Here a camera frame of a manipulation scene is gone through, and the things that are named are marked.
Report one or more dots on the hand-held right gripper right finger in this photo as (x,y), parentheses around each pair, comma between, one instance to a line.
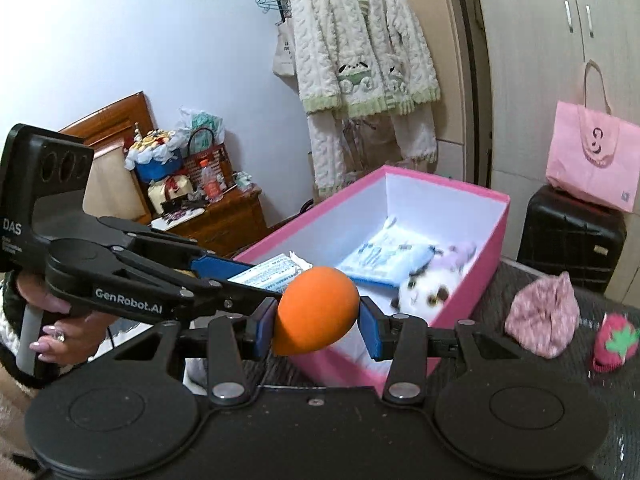
(370,331)

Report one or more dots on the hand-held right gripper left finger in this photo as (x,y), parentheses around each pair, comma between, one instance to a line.
(262,329)

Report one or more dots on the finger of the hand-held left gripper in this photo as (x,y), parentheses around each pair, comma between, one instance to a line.
(225,296)
(212,265)

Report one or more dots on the white blue tissue packet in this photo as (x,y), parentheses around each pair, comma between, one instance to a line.
(270,272)

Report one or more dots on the orange egg-shaped sponge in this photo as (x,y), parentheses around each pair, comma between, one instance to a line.
(315,310)

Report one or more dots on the pink cardboard box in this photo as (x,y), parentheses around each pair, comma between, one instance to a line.
(482,270)

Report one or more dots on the person's left hand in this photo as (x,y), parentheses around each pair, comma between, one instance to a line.
(75,332)

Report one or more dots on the wooden nightstand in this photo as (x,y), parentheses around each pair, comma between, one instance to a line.
(235,220)

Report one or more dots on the white spotted plush toy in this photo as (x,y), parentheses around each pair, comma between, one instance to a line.
(430,295)

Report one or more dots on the clear bottle orange label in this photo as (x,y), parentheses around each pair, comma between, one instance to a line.
(211,185)

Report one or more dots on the cream gift box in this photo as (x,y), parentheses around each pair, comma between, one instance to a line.
(172,190)

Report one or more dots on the woven basket bag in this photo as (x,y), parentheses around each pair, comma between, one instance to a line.
(220,160)

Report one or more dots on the lilac plush item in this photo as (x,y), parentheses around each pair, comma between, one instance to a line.
(460,255)

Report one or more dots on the blue bucket flower bouquet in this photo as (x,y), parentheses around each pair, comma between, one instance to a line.
(155,160)

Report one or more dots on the wooden headboard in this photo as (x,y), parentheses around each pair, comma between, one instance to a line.
(120,115)

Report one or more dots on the white green plastic bag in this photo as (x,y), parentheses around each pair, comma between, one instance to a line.
(202,122)

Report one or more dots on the white fuzzy pajama pants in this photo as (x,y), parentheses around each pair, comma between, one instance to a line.
(325,150)

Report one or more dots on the pink floral cloth pouch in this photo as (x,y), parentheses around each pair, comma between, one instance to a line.
(542,317)

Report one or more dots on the black suitcase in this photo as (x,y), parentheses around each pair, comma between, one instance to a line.
(570,240)

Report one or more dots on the cream canvas tote bag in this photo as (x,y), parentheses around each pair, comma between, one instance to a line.
(285,57)

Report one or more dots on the red knitted strawberry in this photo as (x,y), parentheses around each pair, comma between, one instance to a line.
(617,342)

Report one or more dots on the white fuzzy pajama jacket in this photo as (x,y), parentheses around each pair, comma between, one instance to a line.
(350,35)

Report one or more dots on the pink tote bag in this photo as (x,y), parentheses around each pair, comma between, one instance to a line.
(595,160)

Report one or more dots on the beige wardrobe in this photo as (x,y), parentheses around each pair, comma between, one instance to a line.
(530,60)

